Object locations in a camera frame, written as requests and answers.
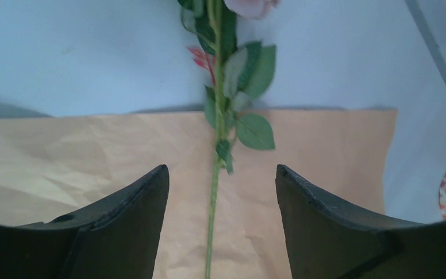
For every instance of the orange wrapping paper sheet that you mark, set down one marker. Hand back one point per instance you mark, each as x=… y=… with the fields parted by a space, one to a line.
x=53 y=166

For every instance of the pink flower bouquet green wrap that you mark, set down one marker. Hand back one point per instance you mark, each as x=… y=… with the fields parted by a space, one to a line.
x=240 y=74

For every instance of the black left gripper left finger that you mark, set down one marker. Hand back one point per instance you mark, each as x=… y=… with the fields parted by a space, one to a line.
x=115 y=237

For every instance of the aluminium frame rail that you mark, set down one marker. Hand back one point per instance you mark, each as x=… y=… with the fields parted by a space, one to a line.
x=428 y=36

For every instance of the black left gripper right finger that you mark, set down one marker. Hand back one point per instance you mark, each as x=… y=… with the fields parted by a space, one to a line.
x=329 y=237

